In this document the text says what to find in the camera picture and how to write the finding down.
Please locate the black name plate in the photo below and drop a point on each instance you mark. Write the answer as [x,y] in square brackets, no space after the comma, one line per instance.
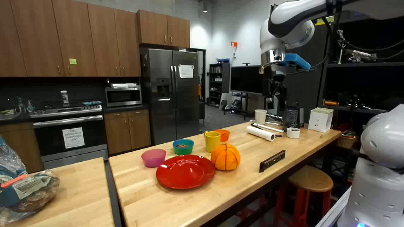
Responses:
[271,160]

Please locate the black flat screen monitor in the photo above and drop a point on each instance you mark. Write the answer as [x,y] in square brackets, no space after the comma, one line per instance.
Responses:
[247,78]

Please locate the long brown wall cabinets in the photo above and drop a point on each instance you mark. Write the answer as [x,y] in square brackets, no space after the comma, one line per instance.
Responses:
[63,38]

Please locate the yellow plastic cup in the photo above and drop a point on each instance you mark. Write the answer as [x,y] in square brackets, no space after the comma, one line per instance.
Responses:
[212,141]

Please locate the stainless steel refrigerator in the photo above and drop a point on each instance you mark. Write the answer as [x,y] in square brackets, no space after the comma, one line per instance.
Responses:
[170,96]

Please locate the black countertop device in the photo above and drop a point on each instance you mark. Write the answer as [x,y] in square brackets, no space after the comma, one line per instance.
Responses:
[293,116]

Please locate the stainless stove oven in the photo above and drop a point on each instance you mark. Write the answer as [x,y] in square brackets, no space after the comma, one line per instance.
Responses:
[69,126]

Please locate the white cardboard box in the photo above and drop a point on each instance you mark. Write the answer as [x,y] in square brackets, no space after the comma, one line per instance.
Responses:
[321,119]

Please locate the orange plastic cup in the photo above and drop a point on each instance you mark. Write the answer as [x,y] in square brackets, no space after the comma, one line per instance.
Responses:
[223,135]

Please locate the woven basket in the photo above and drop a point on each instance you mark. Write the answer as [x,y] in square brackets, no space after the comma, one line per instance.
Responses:
[346,141]

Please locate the white paper on refrigerator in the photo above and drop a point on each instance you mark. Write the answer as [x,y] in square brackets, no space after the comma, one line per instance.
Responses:
[185,70]

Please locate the white paper towel roll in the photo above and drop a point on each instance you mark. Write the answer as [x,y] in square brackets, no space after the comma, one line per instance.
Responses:
[260,132]

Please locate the orange plush basketball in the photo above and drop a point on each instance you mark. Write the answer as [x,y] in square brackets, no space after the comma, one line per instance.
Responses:
[225,157]

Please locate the black metal shelf rack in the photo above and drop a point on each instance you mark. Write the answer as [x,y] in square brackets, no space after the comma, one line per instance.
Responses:
[361,83]

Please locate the round wooden stool red legs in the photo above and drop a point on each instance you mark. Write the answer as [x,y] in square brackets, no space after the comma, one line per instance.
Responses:
[310,178]

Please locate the pink plastic bowl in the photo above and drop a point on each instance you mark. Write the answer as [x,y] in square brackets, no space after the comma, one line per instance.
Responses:
[153,159]

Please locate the brown two-door base cabinet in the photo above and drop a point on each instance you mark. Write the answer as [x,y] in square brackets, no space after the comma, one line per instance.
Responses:
[127,131]

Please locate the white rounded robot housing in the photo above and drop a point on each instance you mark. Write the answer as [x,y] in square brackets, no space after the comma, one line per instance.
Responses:
[379,176]

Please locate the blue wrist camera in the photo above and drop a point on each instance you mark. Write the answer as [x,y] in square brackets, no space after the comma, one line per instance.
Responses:
[298,60]

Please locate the stainless microwave oven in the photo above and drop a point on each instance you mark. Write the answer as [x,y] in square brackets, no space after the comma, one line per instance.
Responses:
[122,97]

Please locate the dark bookshelf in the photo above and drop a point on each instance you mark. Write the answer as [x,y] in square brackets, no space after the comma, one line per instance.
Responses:
[218,83]

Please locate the green sticker note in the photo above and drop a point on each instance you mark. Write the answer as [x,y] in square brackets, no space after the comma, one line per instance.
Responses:
[72,60]

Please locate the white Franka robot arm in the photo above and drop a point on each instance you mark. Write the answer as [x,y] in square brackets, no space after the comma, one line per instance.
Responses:
[290,16]

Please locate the orange wall sign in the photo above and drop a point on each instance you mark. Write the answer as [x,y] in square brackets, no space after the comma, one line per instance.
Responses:
[233,44]

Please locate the blue bowl with green rim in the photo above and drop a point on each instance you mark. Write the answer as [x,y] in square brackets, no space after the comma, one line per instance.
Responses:
[183,148]

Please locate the clear plastic bag with food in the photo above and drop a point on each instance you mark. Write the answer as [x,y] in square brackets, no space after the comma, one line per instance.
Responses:
[25,189]

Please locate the brown single base cabinet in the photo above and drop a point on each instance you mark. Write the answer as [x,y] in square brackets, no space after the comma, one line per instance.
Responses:
[20,145]

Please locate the small brown wall cabinet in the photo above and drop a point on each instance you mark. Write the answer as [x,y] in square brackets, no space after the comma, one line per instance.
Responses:
[163,29]

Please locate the red glossy plate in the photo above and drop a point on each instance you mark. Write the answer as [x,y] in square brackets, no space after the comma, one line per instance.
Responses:
[184,171]

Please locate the thin white paper roll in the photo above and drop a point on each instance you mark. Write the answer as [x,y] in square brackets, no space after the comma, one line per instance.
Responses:
[269,127]

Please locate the white paper on oven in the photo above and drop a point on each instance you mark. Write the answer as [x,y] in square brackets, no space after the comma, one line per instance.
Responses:
[73,137]

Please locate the small bottle with label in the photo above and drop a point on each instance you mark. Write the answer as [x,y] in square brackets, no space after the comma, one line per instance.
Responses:
[64,97]

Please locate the white tape roll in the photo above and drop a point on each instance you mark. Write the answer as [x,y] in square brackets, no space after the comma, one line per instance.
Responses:
[293,132]

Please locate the bean and seed mix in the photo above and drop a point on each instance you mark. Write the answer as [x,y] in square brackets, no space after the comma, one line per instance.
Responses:
[183,145]

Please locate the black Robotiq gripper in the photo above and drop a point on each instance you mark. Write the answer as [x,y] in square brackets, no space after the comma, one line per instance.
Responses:
[278,82]

